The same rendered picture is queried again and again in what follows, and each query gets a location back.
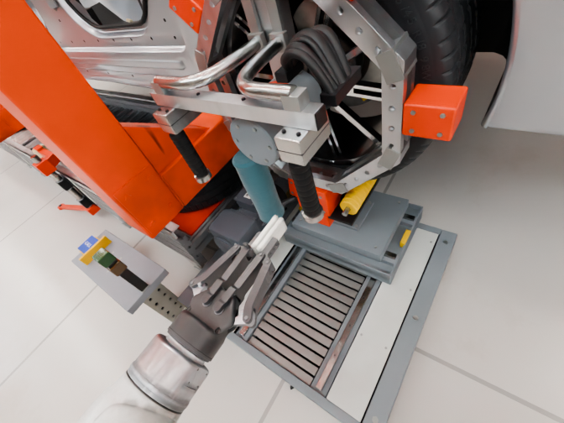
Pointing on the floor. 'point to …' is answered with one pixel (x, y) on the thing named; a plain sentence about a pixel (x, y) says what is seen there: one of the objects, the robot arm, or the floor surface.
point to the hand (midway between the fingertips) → (269, 237)
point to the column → (164, 303)
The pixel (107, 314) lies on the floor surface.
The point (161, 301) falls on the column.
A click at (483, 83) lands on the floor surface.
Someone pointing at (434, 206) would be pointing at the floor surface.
